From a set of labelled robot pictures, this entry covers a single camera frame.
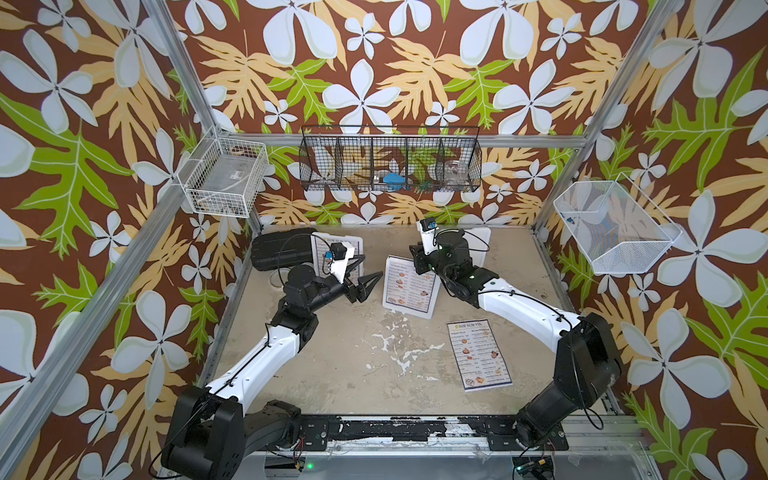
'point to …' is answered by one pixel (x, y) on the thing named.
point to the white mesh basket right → (618, 228)
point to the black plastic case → (282, 248)
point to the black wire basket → (431, 159)
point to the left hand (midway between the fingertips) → (372, 261)
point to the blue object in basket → (394, 181)
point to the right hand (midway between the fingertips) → (412, 243)
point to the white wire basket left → (224, 176)
